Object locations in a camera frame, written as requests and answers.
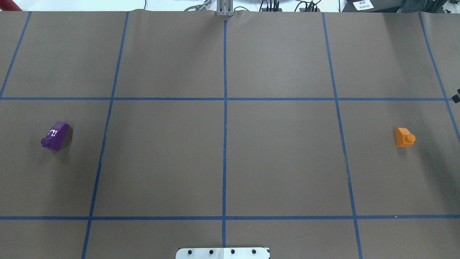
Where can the aluminium frame post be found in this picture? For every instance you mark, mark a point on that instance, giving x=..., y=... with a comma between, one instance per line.
x=224, y=8

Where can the orange trapezoid block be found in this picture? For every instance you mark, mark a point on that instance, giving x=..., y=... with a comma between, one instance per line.
x=403, y=137

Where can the red cylinder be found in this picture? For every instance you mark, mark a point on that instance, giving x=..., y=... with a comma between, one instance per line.
x=9, y=5

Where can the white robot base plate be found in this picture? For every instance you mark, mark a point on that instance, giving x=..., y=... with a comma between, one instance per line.
x=224, y=253

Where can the purple trapezoid block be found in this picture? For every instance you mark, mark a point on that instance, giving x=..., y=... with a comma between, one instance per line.
x=55, y=137

